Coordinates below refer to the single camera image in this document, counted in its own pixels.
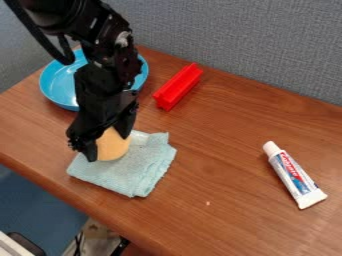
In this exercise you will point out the red plastic block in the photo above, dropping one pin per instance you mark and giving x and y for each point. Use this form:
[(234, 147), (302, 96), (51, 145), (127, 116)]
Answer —
[(176, 87)]

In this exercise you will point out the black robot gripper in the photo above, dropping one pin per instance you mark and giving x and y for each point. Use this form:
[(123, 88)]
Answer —
[(107, 106)]

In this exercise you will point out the yellow egg-shaped ball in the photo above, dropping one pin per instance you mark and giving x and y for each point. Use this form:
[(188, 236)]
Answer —
[(111, 145)]

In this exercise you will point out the light blue folded cloth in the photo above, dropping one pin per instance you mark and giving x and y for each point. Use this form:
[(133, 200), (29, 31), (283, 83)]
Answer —
[(133, 174)]

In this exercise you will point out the blue plastic plate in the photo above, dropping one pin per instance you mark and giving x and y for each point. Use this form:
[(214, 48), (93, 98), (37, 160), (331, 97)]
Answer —
[(57, 81)]

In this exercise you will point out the white toothpaste tube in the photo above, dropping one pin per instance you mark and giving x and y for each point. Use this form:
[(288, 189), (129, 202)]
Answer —
[(299, 184)]

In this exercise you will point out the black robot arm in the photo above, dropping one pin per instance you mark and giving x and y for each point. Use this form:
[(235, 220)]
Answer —
[(85, 21)]

